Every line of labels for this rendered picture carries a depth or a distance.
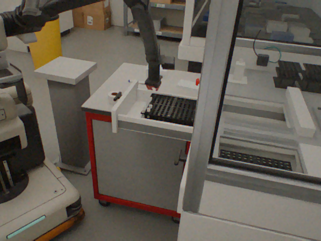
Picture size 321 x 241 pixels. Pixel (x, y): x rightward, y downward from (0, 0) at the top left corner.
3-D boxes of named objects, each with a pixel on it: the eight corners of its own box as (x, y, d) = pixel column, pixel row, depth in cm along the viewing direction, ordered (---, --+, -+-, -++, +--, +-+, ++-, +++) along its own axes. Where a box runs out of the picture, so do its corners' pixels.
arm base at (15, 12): (33, 10, 113) (1, 13, 106) (38, 0, 106) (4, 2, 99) (42, 30, 114) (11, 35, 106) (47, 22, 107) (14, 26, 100)
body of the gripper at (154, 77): (162, 78, 142) (163, 64, 138) (157, 87, 134) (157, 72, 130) (150, 77, 144) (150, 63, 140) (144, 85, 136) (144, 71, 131)
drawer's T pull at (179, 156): (173, 165, 87) (174, 162, 86) (178, 150, 93) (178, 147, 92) (185, 168, 86) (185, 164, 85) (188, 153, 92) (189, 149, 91)
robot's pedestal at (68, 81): (50, 166, 212) (30, 71, 171) (71, 143, 237) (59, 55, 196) (86, 175, 206) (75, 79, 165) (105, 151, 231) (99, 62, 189)
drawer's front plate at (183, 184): (176, 213, 81) (180, 186, 75) (191, 152, 105) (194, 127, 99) (182, 214, 81) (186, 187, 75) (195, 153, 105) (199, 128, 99)
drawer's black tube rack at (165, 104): (140, 126, 115) (140, 112, 111) (151, 105, 129) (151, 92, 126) (194, 135, 111) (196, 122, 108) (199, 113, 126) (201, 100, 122)
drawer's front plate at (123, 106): (112, 133, 113) (111, 109, 107) (134, 99, 137) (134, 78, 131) (116, 134, 112) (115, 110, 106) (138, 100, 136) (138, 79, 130)
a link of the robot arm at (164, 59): (150, 43, 126) (148, 61, 124) (176, 44, 126) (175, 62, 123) (151, 56, 138) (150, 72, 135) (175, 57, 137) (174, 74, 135)
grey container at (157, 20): (137, 28, 493) (137, 18, 484) (143, 24, 518) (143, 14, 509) (159, 31, 485) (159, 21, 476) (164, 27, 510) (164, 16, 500)
